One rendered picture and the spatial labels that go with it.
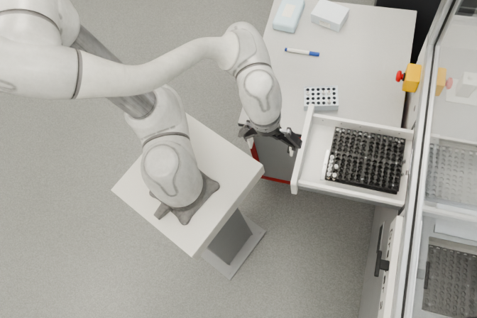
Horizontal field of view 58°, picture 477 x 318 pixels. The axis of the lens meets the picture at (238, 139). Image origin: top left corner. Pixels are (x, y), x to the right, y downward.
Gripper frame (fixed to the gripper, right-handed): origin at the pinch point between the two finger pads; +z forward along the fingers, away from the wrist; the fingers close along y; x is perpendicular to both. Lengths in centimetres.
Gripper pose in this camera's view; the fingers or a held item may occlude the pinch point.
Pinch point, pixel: (271, 147)
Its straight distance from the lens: 142.3
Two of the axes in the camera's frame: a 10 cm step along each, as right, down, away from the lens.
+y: 9.5, 1.8, -2.4
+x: 2.6, -9.0, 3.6
